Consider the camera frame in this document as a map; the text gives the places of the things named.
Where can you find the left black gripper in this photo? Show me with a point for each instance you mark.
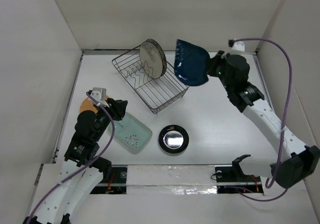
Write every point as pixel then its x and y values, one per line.
pixel 117 107

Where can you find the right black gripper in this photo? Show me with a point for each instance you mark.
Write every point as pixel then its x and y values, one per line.
pixel 221 57

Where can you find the dark blue leaf-shaped dish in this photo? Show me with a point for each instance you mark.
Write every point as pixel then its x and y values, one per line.
pixel 190 63

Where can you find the cream plate with tree pattern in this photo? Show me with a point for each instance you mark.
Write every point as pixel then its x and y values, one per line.
pixel 153 59

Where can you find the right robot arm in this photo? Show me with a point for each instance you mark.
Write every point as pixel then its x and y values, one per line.
pixel 295 160

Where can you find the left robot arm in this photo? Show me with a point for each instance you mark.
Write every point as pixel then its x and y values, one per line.
pixel 83 166

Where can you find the light green rectangular tray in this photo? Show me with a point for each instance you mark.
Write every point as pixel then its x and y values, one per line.
pixel 132 133

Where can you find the black round glossy plate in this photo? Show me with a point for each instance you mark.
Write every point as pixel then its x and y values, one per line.
pixel 173 139

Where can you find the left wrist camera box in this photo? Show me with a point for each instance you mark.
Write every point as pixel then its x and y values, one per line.
pixel 99 94

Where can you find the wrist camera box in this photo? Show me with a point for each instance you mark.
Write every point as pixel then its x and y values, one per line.
pixel 237 46
pixel 99 94

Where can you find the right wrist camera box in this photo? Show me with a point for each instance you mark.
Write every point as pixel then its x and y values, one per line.
pixel 237 46

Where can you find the grey wire dish rack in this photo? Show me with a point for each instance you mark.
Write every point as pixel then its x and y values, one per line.
pixel 157 94

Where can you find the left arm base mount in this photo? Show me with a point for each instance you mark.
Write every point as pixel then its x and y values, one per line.
pixel 113 179

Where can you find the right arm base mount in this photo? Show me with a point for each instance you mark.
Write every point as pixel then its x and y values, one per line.
pixel 230 179

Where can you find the metal front rail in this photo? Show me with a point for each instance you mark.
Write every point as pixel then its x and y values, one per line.
pixel 179 182

